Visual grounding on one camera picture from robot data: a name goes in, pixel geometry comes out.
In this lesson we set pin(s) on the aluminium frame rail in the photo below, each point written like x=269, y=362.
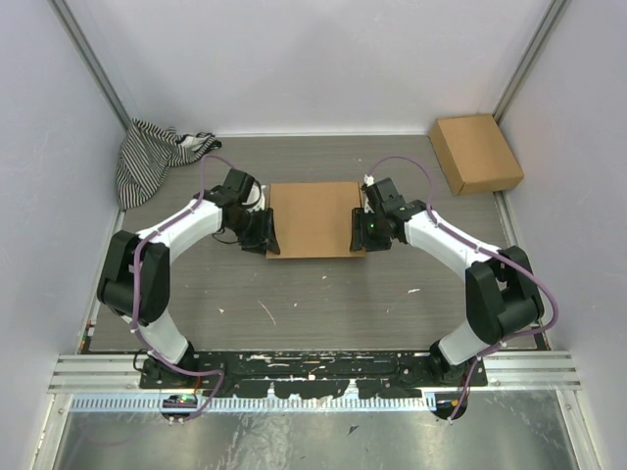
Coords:
x=505, y=370

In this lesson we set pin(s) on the slotted grey cable duct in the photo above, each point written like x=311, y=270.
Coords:
x=173, y=403

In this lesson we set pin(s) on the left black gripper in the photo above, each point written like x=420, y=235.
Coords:
x=266, y=238

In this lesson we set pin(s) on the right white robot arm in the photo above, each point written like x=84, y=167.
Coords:
x=500, y=297

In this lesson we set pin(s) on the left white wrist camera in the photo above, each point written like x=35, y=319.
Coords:
x=256, y=198

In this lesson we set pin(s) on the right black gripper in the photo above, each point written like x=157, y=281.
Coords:
x=360, y=236

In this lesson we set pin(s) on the striped black white cloth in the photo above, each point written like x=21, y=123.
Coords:
x=146, y=155

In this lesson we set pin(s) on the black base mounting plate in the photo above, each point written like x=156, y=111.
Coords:
x=310, y=375

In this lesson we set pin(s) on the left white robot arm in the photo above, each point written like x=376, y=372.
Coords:
x=135, y=280

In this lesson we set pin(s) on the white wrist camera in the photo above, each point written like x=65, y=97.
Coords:
x=367, y=187
x=256, y=198

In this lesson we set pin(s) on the brown cardboard box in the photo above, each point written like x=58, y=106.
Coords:
x=474, y=155
x=314, y=220

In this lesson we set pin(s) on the folded brown cardboard box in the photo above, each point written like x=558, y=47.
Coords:
x=474, y=155

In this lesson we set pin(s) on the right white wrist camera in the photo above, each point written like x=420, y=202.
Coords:
x=367, y=187

